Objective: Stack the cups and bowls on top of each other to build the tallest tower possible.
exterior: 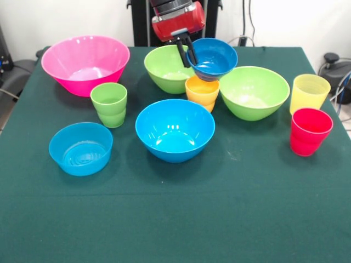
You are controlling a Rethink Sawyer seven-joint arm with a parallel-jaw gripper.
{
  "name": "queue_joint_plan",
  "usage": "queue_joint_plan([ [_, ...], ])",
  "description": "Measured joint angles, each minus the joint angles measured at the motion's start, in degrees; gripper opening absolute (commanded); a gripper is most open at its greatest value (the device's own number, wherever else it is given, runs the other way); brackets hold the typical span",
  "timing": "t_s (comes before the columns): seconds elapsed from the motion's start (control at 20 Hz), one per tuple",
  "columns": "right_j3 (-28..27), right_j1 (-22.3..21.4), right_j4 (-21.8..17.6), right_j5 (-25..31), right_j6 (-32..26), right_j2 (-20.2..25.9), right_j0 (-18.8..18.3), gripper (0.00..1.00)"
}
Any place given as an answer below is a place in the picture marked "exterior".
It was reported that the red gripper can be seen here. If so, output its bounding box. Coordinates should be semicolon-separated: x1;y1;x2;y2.
151;1;206;68

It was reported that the green bowl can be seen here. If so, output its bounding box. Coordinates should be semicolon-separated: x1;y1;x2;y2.
144;44;197;95
219;66;291;122

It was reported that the small dark blue bowl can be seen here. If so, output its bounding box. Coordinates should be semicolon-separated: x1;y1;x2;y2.
186;37;239;82

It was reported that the orange cup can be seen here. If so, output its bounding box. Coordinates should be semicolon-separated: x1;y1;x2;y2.
185;75;220;113

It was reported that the green cup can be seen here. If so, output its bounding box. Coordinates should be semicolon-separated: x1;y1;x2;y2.
90;82;128;129

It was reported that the large pink bowl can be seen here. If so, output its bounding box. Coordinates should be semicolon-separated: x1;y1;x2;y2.
41;35;131;98

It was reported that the translucent yellow cup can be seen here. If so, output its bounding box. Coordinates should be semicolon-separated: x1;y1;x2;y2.
289;73;332;116

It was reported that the red cup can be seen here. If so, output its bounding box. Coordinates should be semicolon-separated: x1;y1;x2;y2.
290;107;334;157

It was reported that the translucent light blue bowl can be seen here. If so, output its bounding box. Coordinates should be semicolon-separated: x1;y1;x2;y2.
48;122;114;177

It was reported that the dark green tablecloth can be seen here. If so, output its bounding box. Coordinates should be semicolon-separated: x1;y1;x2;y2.
0;45;351;263

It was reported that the black equipment box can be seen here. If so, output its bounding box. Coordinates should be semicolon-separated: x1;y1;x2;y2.
0;24;14;80

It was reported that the wall power socket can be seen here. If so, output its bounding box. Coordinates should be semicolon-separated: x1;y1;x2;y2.
237;35;254;47

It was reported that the black wall cable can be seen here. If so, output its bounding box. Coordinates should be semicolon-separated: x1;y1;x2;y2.
248;0;257;46

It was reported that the black pedestal leg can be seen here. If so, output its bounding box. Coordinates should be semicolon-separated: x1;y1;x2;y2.
318;53;351;104

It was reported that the bundle of blue cables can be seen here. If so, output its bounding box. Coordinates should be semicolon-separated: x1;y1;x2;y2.
329;70;351;123

